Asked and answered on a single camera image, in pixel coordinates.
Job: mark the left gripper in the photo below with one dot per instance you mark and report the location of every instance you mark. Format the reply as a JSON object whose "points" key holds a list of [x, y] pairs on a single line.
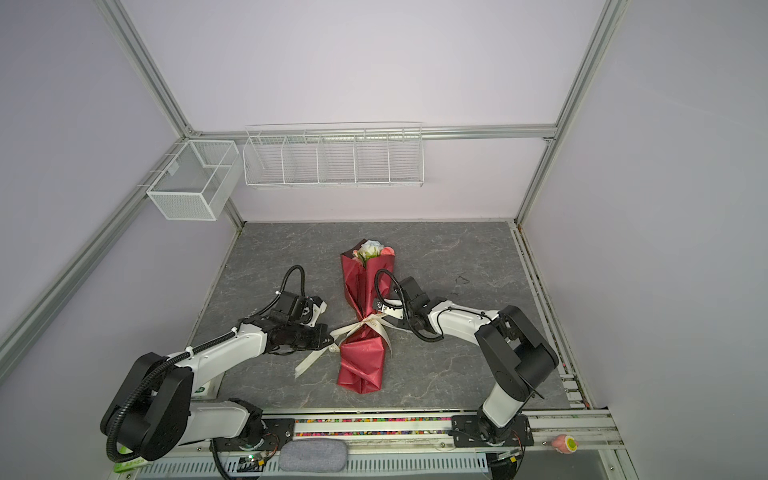
{"points": [[319, 331]]}

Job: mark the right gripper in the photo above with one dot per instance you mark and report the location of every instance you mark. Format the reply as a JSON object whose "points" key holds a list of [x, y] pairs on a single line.
{"points": [[404, 322]]}

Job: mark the cream ribbon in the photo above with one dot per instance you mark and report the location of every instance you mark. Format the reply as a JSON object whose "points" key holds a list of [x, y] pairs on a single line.
{"points": [[374, 322]]}

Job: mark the red wrapping paper sheet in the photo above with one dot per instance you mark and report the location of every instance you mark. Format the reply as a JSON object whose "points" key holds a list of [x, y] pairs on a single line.
{"points": [[366, 270]]}

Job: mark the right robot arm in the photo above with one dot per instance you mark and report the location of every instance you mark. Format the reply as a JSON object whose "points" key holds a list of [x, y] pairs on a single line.
{"points": [[518, 356]]}

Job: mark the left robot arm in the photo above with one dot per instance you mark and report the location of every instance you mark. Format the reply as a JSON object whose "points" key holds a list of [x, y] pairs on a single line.
{"points": [[154, 411]]}

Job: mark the grey foam pad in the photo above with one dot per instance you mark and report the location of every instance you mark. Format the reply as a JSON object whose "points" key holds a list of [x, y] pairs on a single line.
{"points": [[316, 455]]}

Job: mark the white mesh box basket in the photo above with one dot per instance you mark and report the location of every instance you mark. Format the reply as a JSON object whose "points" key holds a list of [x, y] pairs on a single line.
{"points": [[198, 180]]}

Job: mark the pink round object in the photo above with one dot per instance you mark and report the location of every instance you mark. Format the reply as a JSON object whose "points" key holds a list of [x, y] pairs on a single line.
{"points": [[565, 444]]}

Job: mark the green white packet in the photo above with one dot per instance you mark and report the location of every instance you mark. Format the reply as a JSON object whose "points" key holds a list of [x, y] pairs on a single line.
{"points": [[130, 465]]}

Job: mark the white wire shelf basket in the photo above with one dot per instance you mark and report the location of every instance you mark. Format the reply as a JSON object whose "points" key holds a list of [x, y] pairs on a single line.
{"points": [[334, 154]]}

